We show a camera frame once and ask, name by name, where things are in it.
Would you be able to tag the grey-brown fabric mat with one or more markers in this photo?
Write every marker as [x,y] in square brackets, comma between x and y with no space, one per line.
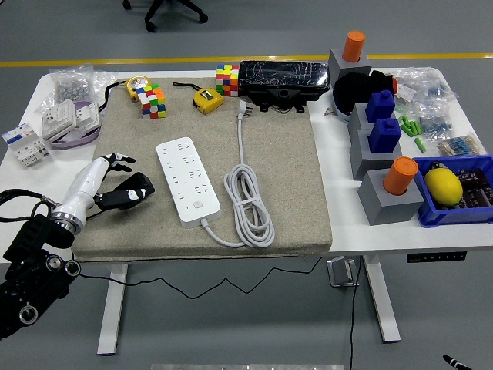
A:
[281,173]

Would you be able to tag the silver metal hook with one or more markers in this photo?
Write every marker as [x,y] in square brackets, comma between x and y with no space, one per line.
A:
[341,271]

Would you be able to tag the yellow lemon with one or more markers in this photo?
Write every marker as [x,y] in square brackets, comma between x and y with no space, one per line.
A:
[443,186]

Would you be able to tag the black office chair base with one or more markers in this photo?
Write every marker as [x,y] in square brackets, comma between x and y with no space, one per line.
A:
[169,11]

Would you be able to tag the round yellow tape measure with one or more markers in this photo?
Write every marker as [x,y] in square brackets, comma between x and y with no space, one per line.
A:
[138,84]

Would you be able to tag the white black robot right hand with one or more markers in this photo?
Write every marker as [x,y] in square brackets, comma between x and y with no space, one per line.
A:
[456,363]

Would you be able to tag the dark electronic components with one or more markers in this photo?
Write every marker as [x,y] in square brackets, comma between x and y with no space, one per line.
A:
[477,187]

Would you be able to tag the white power strip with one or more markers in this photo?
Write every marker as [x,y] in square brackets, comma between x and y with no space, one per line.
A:
[188,181]

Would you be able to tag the small green plastic cylinder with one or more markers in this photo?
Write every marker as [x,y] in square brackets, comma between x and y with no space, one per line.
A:
[406,129]
[420,145]
[412,128]
[418,129]
[403,120]

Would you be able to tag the empty clear plastic bag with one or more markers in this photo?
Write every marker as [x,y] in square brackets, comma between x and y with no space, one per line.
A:
[102,79]

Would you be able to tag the black plug adapter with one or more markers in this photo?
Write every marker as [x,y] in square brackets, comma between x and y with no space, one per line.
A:
[140,182]

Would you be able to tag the clear bag tan resistors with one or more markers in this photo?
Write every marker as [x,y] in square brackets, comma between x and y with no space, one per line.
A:
[460,146]

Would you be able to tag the grey square block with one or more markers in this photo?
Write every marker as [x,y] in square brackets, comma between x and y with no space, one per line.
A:
[358,117]
[369,162]
[389,204]
[339,65]

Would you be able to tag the white-edged colourful puzzle cube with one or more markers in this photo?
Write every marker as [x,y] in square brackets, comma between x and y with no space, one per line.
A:
[152,101]

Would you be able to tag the white table leg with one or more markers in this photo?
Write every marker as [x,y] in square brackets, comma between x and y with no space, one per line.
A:
[381,300]
[111,308]

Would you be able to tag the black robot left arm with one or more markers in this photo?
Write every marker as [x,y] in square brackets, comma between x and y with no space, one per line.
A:
[34,239]

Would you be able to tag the black film-wrapped long box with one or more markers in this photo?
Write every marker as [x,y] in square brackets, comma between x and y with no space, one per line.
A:
[283,77]

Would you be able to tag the square yellow tape measure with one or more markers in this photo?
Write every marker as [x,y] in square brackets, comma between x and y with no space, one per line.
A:
[208,101]

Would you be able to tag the black plastic bracket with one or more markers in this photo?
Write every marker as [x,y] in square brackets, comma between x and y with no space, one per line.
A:
[279,98]

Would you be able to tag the blue plastic bin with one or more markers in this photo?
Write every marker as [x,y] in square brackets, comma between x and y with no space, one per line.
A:
[454,216]

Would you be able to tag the white wall socket panel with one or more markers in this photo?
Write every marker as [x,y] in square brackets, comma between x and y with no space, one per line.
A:
[58,119]
[88,115]

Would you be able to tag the black table control panel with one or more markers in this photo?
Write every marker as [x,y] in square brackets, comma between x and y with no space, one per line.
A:
[437,257]

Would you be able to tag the neon stickerless puzzle cube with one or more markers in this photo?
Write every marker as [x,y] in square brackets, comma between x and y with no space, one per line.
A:
[227,79]

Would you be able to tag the white blue circuit breaker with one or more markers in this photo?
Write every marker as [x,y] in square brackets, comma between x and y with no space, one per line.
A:
[25,144]

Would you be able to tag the clear bag of metal nuts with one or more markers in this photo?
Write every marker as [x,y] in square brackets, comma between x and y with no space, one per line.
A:
[73,86]

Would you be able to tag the orange cylinder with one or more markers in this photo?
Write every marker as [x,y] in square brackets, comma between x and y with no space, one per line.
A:
[400,175]
[353,46]

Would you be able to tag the large clear bag blue parts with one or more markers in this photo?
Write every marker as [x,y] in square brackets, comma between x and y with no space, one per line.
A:
[423,85]

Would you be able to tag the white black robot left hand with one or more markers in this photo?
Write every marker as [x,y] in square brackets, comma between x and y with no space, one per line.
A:
[86,181]

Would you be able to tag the blue stepped block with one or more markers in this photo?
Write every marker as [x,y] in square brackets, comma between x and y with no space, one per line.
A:
[379,106]
[385,135]

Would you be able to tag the small clear bag blue resistors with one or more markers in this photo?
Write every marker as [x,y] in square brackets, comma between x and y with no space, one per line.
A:
[435,124]

